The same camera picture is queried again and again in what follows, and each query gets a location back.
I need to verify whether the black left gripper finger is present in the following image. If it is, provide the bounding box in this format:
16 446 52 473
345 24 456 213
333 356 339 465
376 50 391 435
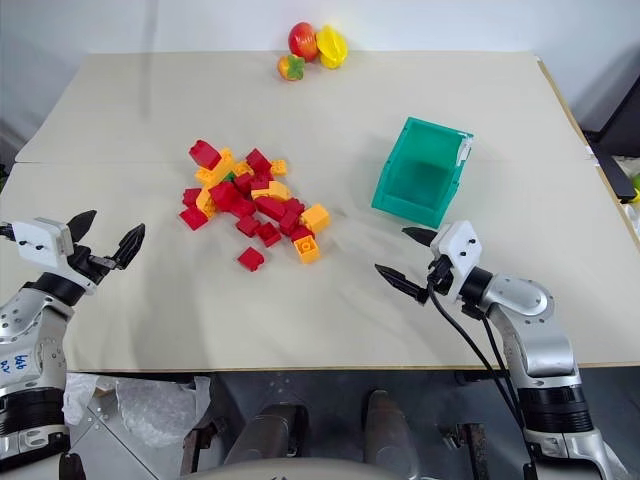
106 222 147 272
67 209 99 247

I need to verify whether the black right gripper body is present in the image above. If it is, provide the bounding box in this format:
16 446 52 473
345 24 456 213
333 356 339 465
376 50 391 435
426 254 454 297

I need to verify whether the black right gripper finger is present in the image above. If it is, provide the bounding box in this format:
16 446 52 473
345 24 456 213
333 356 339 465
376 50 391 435
401 226 440 247
374 263 431 306

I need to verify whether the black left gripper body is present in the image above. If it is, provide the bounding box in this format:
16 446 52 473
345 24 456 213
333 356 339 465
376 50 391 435
64 243 115 292

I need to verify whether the green plastic bin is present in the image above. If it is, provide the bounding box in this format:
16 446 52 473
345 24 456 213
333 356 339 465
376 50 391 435
370 116 476 229

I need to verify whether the clear plastic wrap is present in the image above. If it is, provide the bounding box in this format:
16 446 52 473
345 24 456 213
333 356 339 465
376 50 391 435
63 372 212 451

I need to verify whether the yellow plastic toy brick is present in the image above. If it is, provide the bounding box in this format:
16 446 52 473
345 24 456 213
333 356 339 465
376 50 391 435
249 180 294 203

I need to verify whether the grey metal plate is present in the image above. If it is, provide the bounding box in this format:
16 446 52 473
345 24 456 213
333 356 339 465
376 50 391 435
64 399 194 480

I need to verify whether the dark rounded shape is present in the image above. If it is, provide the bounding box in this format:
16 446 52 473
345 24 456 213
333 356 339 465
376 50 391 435
223 403 307 467

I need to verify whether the yellow toy starfruit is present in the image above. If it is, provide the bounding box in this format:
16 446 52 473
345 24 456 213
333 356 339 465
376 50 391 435
315 24 349 71

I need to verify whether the orange toy persimmon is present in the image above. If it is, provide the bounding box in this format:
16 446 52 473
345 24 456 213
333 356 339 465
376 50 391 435
276 54 307 82

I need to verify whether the red toy apple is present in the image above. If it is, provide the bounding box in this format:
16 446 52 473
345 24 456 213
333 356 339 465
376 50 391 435
287 21 320 63

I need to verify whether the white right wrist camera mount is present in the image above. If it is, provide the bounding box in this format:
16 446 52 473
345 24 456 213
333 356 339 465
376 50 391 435
429 219 485 304

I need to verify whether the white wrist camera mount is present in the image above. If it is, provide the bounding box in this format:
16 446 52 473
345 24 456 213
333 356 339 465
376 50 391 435
429 219 485 304
10 217 77 275

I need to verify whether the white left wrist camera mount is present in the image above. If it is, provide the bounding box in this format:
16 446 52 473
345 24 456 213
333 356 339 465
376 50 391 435
10 217 77 275

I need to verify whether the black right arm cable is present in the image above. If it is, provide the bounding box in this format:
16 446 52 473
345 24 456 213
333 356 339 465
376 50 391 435
426 279 537 480
462 307 524 419

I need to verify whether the rusty metal bracket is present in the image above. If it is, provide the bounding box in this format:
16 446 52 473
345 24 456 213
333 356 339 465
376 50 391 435
438 422 490 480
181 418 227 475

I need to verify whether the black furniture frame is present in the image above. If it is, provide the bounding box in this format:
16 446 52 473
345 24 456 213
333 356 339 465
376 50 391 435
583 43 640 204

